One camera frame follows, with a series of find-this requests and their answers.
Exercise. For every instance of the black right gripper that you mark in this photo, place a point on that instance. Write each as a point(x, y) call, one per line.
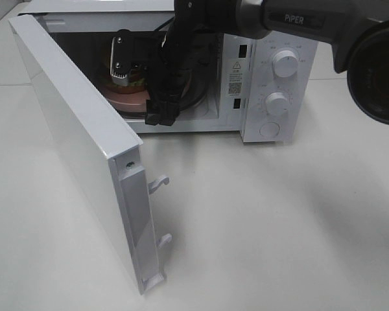
point(165, 84)

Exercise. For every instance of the burger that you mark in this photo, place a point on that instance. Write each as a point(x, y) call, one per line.
point(136, 81)

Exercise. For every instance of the pink plate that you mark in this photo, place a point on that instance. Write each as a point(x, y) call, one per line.
point(111, 95)

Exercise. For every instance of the white microwave door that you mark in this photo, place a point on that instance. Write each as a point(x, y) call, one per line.
point(100, 150)

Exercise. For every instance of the white microwave knob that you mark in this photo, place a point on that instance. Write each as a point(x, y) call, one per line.
point(277, 103)
point(285, 63)

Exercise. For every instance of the round white door button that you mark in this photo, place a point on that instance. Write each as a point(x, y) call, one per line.
point(270, 130)

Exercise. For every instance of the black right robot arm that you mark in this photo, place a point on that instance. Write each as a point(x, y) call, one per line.
point(357, 31)

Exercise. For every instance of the glass microwave turntable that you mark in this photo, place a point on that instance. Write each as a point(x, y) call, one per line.
point(135, 105)

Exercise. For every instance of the white microwave oven body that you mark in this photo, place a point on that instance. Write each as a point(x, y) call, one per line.
point(86, 61)

